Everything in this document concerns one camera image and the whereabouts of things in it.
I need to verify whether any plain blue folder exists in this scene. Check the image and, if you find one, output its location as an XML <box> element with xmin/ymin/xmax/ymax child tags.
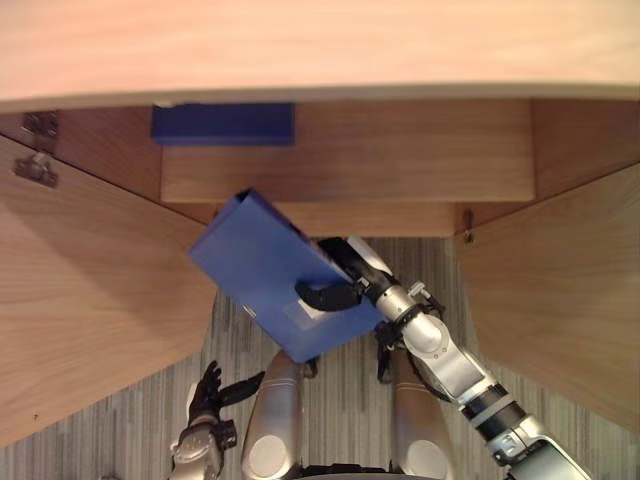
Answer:
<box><xmin>151</xmin><ymin>102</ymin><xmax>296</xmax><ymax>148</ymax></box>

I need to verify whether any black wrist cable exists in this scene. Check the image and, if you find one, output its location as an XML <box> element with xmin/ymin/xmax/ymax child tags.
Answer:
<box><xmin>407</xmin><ymin>287</ymin><xmax>449</xmax><ymax>321</ymax></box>

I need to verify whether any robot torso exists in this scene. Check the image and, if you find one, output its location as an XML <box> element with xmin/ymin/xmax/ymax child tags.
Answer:
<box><xmin>299</xmin><ymin>463</ymin><xmax>401</xmax><ymax>480</ymax></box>

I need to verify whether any wooden cabinet door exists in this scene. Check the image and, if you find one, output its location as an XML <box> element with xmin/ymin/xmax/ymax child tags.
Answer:
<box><xmin>0</xmin><ymin>132</ymin><xmax>219</xmax><ymax>449</ymax></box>
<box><xmin>457</xmin><ymin>164</ymin><xmax>640</xmax><ymax>436</ymax></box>

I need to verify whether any silver left robot leg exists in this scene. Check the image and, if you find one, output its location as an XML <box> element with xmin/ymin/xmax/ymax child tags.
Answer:
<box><xmin>242</xmin><ymin>349</ymin><xmax>306</xmax><ymax>480</ymax></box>

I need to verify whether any blue folder with white label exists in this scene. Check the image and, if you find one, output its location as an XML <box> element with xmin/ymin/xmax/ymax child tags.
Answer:
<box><xmin>187</xmin><ymin>186</ymin><xmax>382</xmax><ymax>365</ymax></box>

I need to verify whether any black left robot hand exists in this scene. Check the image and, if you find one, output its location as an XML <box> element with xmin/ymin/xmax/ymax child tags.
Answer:
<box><xmin>186</xmin><ymin>359</ymin><xmax>266</xmax><ymax>427</ymax></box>

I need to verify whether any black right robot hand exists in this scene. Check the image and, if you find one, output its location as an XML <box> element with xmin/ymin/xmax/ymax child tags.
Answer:
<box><xmin>293</xmin><ymin>234</ymin><xmax>396</xmax><ymax>313</ymax></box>

